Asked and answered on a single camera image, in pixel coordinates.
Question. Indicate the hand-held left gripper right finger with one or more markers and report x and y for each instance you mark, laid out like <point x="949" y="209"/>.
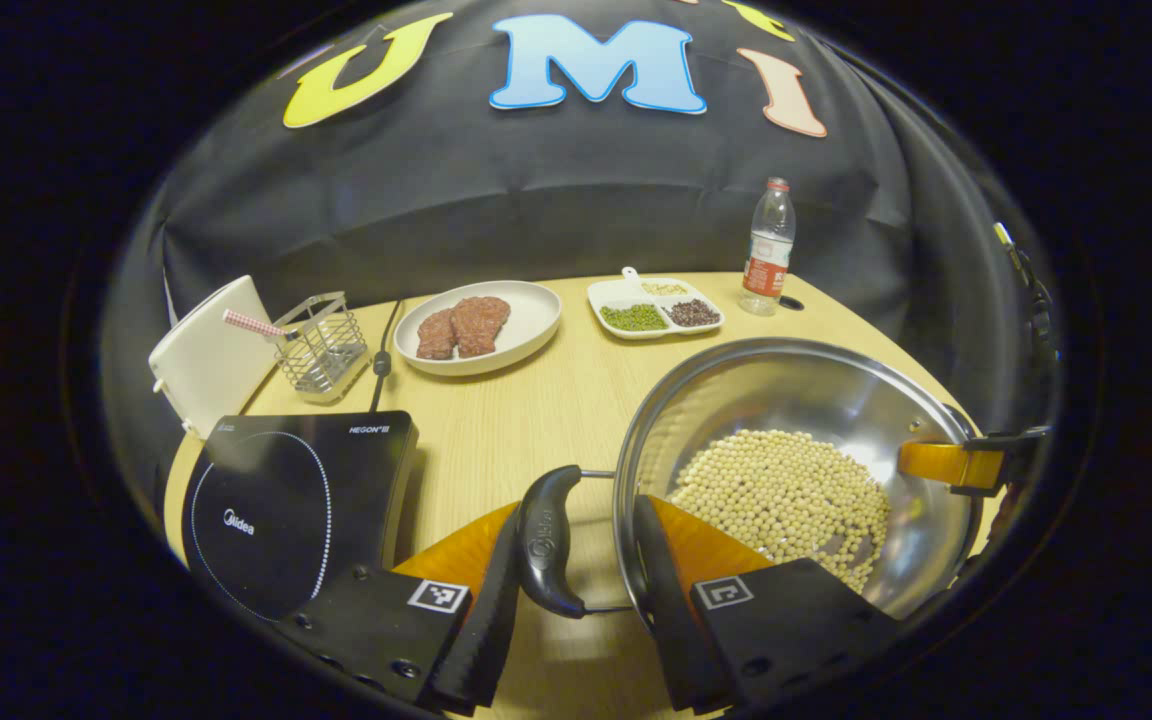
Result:
<point x="671" y="630"/>

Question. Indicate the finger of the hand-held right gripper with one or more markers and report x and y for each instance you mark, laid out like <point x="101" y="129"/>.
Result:
<point x="1011" y="450"/>

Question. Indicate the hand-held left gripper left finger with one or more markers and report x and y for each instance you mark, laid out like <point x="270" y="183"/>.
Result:
<point x="486" y="640"/>

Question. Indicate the stainless steel pot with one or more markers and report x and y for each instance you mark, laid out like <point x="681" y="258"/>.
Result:
<point x="796" y="390"/>

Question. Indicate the black induction cooktop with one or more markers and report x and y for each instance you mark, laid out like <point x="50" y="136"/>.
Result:
<point x="276" y="500"/>

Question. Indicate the pile of soybeans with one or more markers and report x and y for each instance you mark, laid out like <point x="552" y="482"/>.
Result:
<point x="786" y="500"/>

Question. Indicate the clear plastic water bottle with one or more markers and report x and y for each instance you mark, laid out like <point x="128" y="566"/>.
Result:
<point x="768" y="260"/>

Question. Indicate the small brown steak piece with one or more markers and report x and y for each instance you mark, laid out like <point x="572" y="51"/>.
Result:
<point x="436" y="335"/>

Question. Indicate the pile of green mung beans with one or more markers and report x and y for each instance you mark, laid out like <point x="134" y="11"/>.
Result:
<point x="634" y="318"/>

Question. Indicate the large brown steak piece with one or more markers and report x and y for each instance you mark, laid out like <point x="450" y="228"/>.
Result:
<point x="481" y="325"/>

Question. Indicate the pile of dark red beans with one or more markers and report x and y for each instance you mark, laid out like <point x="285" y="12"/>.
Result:
<point x="693" y="313"/>

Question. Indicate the white oval plate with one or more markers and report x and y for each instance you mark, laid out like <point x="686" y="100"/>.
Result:
<point x="526" y="320"/>

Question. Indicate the pile of small yellow beans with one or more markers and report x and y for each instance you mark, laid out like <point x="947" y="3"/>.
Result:
<point x="665" y="289"/>

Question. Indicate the white divided dish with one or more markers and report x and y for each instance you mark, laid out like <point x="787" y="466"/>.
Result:
<point x="611" y="292"/>

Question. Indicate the pink striped straw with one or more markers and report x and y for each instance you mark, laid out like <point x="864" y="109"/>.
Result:
<point x="251" y="323"/>

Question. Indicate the white toaster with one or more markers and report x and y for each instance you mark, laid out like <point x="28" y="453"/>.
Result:
<point x="206" y="360"/>

